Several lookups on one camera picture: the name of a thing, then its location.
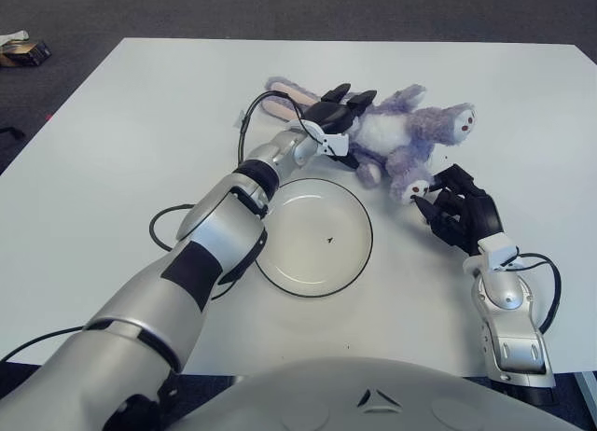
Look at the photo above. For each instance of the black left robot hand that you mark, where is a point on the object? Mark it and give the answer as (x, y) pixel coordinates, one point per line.
(333, 116)

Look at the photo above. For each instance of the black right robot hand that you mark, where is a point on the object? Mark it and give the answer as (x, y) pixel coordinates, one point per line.
(480, 216)

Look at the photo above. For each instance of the purple plush bunny doll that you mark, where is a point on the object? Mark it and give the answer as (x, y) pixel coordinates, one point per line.
(401, 137)

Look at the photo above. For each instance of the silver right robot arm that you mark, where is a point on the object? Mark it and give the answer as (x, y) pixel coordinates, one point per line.
(513, 328)

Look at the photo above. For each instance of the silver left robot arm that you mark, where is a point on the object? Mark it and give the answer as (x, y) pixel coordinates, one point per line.
(219, 226)

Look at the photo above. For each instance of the white plate black rim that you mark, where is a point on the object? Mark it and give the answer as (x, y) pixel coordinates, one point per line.
(317, 254)

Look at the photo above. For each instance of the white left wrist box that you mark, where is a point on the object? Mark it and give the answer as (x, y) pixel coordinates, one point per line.
(336, 144)

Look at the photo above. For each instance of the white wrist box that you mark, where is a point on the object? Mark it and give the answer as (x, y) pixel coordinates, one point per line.
(336, 144)
(496, 251)

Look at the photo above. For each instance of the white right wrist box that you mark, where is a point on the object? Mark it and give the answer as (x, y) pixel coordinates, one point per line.
(496, 251)

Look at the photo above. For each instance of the white table leg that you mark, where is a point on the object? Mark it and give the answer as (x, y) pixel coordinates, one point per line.
(587, 389)

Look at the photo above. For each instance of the grey robot torso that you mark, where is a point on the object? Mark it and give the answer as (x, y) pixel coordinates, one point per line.
(364, 398)

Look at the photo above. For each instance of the black box on floor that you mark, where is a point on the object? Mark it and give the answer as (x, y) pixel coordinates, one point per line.
(28, 54)

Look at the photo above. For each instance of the white cloth on floor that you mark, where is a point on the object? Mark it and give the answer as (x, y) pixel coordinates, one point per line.
(13, 36)

